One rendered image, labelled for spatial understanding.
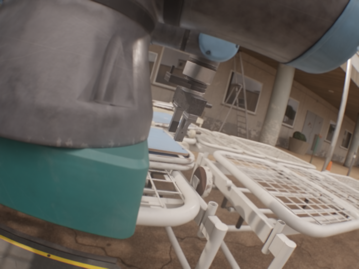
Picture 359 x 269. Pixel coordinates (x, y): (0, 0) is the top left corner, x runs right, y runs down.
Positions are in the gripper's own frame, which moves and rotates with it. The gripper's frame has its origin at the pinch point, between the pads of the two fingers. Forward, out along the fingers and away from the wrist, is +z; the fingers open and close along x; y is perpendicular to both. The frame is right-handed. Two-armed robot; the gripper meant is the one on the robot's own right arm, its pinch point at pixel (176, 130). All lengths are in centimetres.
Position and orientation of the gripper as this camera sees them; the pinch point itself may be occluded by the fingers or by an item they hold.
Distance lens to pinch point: 64.8
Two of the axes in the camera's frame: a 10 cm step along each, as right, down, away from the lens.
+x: -3.4, -4.6, 8.2
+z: -3.5, 8.7, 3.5
